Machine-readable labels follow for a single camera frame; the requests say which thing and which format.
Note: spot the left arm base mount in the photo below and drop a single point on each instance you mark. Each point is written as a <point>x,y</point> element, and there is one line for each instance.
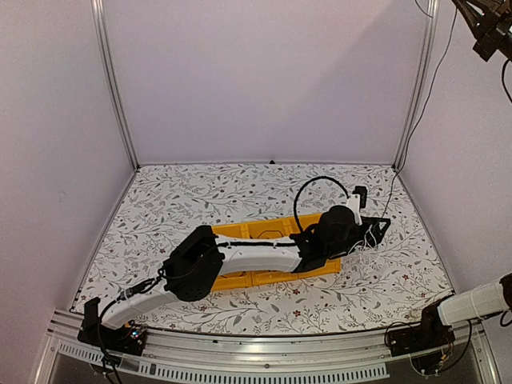
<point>129,338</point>

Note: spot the left yellow plastic bin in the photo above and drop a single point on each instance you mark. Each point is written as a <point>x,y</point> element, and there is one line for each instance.
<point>236,280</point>

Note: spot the right aluminium frame post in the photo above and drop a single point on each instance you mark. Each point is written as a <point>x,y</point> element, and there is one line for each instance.
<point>419,81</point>

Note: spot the floral patterned table mat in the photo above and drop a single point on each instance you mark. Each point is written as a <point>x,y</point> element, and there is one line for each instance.
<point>373,289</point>

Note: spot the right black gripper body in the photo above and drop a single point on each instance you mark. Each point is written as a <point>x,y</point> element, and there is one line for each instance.
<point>489,42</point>

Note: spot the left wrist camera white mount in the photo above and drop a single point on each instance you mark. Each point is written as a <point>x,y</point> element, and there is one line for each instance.
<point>357,201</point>

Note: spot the middle yellow plastic bin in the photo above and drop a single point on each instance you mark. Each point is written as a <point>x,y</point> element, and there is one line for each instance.
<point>270,229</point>

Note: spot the right yellow plastic bin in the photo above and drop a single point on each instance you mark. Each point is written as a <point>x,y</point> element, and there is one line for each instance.
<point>331,266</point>

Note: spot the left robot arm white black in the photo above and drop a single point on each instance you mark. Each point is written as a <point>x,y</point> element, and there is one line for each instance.
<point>189,274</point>

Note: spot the front aluminium rail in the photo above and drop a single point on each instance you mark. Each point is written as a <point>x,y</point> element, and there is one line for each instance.
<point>175,357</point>

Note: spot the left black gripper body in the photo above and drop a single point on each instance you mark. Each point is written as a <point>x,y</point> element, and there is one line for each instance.
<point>348,246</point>

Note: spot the yellow plastic bin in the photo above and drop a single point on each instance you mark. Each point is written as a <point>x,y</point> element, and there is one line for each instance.
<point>270,229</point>
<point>331,266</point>
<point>236,280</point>

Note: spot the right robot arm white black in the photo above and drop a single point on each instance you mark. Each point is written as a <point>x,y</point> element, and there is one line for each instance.
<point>460,173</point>

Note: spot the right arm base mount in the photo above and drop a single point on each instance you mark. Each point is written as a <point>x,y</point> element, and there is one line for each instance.
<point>404,338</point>

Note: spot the aluminium frame post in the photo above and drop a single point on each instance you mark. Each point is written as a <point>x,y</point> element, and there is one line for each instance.
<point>419,81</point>
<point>100,24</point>

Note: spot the left aluminium frame post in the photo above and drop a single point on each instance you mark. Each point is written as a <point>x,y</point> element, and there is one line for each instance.
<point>100,24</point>

